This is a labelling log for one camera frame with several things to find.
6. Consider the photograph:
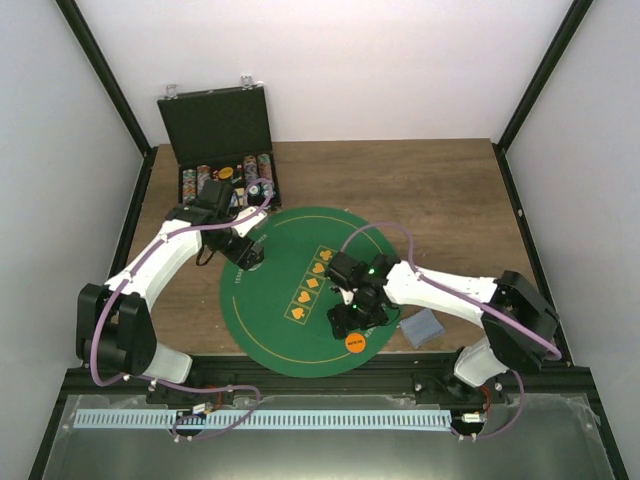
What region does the blue patterned card deck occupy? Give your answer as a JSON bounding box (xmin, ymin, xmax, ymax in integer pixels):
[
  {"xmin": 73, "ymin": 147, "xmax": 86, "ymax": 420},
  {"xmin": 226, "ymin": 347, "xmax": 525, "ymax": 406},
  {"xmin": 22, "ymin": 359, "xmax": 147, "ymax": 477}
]
[{"xmin": 399, "ymin": 309, "xmax": 445, "ymax": 349}]

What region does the black enclosure frame post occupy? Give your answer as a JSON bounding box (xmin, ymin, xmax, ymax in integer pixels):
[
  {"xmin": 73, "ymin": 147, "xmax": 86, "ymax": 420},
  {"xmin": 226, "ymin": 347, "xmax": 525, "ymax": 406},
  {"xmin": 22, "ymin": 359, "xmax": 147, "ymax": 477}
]
[
  {"xmin": 54, "ymin": 0, "xmax": 154, "ymax": 156},
  {"xmin": 497, "ymin": 0, "xmax": 596, "ymax": 151}
]

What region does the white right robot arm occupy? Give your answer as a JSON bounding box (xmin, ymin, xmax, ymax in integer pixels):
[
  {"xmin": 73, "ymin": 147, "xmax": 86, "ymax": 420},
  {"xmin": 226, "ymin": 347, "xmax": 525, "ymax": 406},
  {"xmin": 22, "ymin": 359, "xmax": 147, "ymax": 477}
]
[{"xmin": 325, "ymin": 252, "xmax": 562, "ymax": 403}]

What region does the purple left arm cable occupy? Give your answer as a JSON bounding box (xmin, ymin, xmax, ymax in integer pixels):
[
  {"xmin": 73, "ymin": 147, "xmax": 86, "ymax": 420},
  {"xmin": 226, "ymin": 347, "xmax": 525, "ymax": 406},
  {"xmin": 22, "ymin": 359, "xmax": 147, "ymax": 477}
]
[{"xmin": 89, "ymin": 177, "xmax": 276, "ymax": 443}]

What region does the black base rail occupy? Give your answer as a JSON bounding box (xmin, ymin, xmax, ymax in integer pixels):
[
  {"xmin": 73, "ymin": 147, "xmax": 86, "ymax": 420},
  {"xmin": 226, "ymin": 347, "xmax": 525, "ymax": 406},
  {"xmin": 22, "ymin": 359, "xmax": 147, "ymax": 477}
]
[{"xmin": 59, "ymin": 353, "xmax": 599, "ymax": 408}]

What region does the leftmost multicolour chip row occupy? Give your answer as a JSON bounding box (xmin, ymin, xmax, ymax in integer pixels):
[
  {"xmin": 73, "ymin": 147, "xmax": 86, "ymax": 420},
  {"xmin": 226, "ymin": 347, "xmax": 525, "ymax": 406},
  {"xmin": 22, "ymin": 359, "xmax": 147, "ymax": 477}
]
[{"xmin": 181, "ymin": 169, "xmax": 197, "ymax": 204}]

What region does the black enclosure frame post left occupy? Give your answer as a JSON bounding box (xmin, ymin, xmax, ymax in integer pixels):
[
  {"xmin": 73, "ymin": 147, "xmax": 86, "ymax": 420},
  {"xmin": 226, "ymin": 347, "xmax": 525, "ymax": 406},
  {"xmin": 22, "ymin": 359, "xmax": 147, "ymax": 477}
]
[{"xmin": 54, "ymin": 0, "xmax": 154, "ymax": 156}]

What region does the black enclosure frame post right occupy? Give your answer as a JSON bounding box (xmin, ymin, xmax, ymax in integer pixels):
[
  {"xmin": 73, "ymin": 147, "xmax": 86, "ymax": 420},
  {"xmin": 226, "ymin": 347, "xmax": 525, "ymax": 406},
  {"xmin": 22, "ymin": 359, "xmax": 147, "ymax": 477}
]
[{"xmin": 497, "ymin": 0, "xmax": 596, "ymax": 151}]

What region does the orange blue chip row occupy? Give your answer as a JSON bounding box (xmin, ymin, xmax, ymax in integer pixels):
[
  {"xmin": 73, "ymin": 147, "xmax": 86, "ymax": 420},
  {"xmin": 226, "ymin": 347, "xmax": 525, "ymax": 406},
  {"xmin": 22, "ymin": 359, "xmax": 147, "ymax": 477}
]
[{"xmin": 196, "ymin": 165, "xmax": 210, "ymax": 190}]

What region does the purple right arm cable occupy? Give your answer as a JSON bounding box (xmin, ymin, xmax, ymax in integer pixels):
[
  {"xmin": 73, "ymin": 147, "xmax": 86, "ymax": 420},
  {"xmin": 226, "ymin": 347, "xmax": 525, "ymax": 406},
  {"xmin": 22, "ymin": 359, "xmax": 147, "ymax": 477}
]
[{"xmin": 342, "ymin": 221, "xmax": 564, "ymax": 441}]

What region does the purple green chip row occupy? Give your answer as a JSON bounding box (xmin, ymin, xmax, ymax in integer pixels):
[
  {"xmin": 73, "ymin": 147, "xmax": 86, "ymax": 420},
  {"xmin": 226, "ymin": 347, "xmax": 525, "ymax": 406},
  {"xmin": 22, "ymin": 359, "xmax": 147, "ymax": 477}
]
[{"xmin": 243, "ymin": 155, "xmax": 260, "ymax": 196}]

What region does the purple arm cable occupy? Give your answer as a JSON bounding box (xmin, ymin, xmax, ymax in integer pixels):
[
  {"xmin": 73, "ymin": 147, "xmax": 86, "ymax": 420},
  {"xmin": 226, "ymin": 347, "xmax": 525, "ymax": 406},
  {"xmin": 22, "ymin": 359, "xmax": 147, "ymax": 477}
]
[
  {"xmin": 342, "ymin": 221, "xmax": 564, "ymax": 441},
  {"xmin": 89, "ymin": 177, "xmax": 276, "ymax": 443}
]

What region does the orange small blind button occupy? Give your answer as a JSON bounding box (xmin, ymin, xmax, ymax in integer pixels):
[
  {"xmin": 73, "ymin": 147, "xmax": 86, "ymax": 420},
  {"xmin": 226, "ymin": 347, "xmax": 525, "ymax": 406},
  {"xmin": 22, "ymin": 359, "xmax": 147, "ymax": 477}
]
[{"xmin": 345, "ymin": 332, "xmax": 367, "ymax": 354}]

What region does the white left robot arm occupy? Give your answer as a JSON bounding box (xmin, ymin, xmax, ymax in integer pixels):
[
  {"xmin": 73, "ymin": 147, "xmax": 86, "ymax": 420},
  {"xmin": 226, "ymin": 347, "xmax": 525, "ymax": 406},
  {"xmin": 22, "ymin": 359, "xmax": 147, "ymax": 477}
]
[{"xmin": 76, "ymin": 180, "xmax": 270, "ymax": 404}]

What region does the orange big blind button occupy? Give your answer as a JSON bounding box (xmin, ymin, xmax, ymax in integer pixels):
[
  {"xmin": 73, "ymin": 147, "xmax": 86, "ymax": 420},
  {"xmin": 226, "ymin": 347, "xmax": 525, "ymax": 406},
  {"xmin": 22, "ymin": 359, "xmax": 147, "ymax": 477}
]
[{"xmin": 218, "ymin": 167, "xmax": 234, "ymax": 180}]

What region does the brown green chip row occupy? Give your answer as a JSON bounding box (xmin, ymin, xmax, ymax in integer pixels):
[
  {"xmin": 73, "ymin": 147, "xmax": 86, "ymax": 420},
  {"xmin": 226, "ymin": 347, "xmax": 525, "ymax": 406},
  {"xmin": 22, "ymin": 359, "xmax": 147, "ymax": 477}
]
[{"xmin": 257, "ymin": 153, "xmax": 275, "ymax": 197}]

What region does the black poker set case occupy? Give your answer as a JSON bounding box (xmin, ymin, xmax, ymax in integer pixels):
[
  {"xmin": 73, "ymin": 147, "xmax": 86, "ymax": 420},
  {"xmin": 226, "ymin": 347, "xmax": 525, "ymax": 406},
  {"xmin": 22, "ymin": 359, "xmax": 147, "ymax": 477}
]
[{"xmin": 157, "ymin": 82, "xmax": 282, "ymax": 210}]

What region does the light blue slotted ruler strip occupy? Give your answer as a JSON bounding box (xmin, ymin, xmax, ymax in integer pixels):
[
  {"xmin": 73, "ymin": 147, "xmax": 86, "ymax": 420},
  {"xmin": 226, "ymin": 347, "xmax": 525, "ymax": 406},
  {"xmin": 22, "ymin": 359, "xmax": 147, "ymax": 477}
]
[{"xmin": 73, "ymin": 409, "xmax": 452, "ymax": 431}]

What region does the round green poker mat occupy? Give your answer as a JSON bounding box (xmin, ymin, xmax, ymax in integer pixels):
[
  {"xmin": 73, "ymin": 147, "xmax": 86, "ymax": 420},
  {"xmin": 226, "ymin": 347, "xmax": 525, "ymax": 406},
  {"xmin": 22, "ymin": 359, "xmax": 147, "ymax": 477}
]
[{"xmin": 219, "ymin": 207, "xmax": 400, "ymax": 378}]

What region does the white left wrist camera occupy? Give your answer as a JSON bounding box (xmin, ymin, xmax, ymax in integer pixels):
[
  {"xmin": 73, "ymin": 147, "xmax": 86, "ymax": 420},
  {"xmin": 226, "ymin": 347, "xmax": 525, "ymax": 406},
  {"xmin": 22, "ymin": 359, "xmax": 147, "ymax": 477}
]
[{"xmin": 231, "ymin": 207, "xmax": 268, "ymax": 238}]

